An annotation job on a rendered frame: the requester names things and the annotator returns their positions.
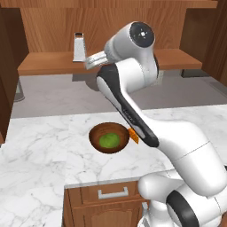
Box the open wooden wall cabinet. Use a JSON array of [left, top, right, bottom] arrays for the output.
[[17, 0, 220, 77]]

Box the green salad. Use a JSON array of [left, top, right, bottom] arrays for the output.
[[98, 132, 121, 150]]

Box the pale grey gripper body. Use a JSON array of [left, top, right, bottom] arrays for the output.
[[84, 51, 109, 71]]

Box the grey round object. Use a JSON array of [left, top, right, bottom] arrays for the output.
[[12, 79, 27, 103]]

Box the wooden base cabinet door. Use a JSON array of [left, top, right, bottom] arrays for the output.
[[71, 200, 150, 227]]

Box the orange cheese wedge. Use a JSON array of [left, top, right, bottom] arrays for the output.
[[128, 127, 140, 145]]

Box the wooden drawer front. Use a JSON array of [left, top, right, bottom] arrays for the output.
[[79, 180, 142, 206]]

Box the dark wooden cabinet door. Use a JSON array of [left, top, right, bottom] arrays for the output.
[[0, 5, 30, 145], [201, 0, 227, 88]]

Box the brown wooden salad bowl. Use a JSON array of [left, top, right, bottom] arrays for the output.
[[88, 121, 131, 154]]

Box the silver drawer handle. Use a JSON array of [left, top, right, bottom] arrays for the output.
[[97, 186, 129, 200]]

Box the grey metal cheese grater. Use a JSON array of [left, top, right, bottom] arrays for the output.
[[72, 32, 88, 63]]

